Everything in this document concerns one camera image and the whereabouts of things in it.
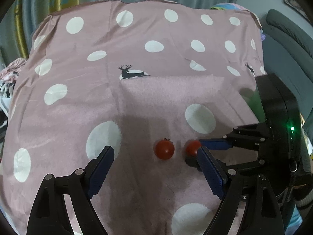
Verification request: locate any yellow patterned curtain strip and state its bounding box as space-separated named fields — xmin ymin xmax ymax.
xmin=14 ymin=0 xmax=80 ymax=58

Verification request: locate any striped right sleeve forearm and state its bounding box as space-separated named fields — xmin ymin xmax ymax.
xmin=291 ymin=166 xmax=313 ymax=211

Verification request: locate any red cherry tomato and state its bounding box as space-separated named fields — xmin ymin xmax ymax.
xmin=154 ymin=138 xmax=174 ymax=160
xmin=185 ymin=140 xmax=202 ymax=158

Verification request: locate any pink polka dot tablecloth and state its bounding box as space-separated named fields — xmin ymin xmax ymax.
xmin=1 ymin=1 xmax=264 ymax=234

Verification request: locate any pile of clothes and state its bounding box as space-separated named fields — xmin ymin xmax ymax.
xmin=1 ymin=58 xmax=27 ymax=129

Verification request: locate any green plastic bowl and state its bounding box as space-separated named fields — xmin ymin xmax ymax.
xmin=248 ymin=89 xmax=265 ymax=123

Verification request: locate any framed wall painting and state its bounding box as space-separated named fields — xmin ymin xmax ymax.
xmin=283 ymin=0 xmax=310 ymax=22

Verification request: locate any red cherry tomato top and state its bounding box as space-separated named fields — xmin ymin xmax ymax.
xmin=154 ymin=138 xmax=174 ymax=160

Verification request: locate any grey sofa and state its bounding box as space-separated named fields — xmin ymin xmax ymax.
xmin=260 ymin=8 xmax=313 ymax=128

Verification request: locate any colourful cloth behind table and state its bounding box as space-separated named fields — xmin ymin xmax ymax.
xmin=210 ymin=3 xmax=248 ymax=11

